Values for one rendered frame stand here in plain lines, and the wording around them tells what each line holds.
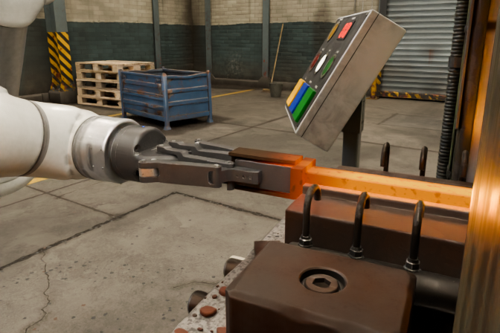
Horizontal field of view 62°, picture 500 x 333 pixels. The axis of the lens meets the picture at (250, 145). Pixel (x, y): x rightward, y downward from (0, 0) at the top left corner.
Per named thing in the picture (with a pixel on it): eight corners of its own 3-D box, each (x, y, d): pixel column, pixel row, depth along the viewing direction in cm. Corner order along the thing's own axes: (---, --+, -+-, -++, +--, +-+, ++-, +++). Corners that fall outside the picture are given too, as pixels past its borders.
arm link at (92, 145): (75, 187, 56) (109, 195, 53) (68, 121, 53) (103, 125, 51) (123, 169, 64) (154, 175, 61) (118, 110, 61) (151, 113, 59)
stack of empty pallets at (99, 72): (75, 103, 754) (71, 62, 735) (114, 97, 825) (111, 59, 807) (121, 109, 687) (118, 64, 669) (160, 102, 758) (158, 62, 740)
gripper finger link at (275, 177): (237, 157, 48) (234, 159, 47) (295, 166, 45) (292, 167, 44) (238, 182, 49) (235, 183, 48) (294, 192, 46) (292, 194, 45)
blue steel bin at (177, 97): (120, 118, 614) (116, 68, 596) (166, 111, 668) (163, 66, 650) (166, 130, 531) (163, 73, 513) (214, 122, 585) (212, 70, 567)
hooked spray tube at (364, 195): (347, 266, 35) (352, 200, 34) (358, 245, 39) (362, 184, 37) (359, 269, 35) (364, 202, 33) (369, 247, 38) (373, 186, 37)
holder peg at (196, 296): (185, 319, 44) (184, 297, 43) (199, 305, 46) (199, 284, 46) (219, 331, 42) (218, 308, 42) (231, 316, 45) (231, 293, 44)
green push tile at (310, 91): (294, 121, 87) (313, 90, 85) (291, 115, 94) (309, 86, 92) (301, 125, 87) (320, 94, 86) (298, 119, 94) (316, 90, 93)
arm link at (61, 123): (118, 184, 63) (43, 186, 51) (47, 171, 70) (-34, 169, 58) (128, 114, 63) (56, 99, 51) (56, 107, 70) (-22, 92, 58)
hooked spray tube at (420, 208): (403, 279, 33) (411, 209, 32) (409, 256, 37) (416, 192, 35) (417, 282, 33) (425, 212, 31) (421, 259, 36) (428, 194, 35)
